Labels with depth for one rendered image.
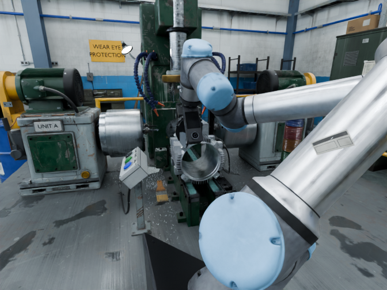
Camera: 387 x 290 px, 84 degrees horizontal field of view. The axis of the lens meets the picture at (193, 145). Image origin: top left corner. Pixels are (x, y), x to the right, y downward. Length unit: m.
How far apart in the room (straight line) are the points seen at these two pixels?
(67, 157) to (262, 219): 0.97
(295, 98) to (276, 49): 7.37
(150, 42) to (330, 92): 1.08
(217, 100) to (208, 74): 0.06
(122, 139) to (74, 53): 5.33
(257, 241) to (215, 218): 0.06
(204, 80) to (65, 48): 5.95
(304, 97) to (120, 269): 0.66
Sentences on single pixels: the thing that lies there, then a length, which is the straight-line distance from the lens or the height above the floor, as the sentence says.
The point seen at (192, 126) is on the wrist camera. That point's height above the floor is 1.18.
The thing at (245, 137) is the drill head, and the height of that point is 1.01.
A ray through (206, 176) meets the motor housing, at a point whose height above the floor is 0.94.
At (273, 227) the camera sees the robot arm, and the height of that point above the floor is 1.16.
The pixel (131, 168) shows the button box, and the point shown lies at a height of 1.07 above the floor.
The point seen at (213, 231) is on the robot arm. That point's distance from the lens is 0.31.
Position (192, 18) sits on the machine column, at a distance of 1.24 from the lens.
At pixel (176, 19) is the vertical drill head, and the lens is 1.21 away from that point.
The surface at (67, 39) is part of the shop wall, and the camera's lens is 6.38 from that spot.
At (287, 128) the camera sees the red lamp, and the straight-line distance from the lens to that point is 0.81.
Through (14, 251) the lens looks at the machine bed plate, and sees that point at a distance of 0.94.
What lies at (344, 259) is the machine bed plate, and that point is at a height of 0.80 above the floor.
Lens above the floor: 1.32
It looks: 17 degrees down
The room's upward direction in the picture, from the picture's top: straight up
